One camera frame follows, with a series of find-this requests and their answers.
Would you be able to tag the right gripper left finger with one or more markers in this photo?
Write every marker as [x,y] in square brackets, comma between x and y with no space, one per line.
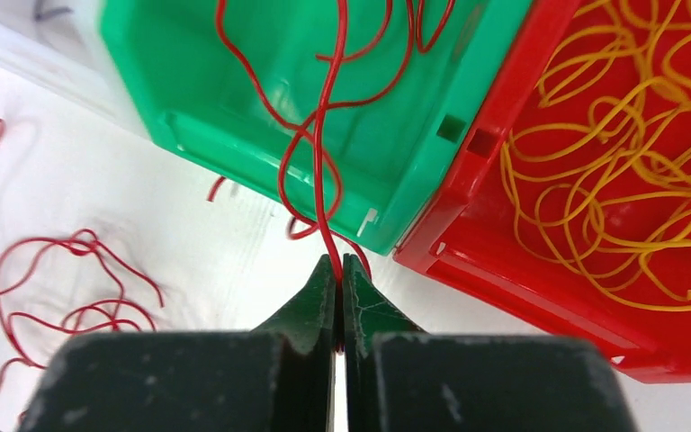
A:
[277,376]

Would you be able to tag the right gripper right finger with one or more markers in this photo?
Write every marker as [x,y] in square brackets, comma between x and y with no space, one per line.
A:
[402,378]

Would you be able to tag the red plastic bin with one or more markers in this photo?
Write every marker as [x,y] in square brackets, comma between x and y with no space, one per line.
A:
[569,203]

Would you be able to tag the green plastic bin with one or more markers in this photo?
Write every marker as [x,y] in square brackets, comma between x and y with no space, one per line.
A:
[388,87]

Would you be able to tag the white plastic bin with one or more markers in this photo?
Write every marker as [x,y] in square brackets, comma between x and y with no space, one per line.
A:
[58,45]

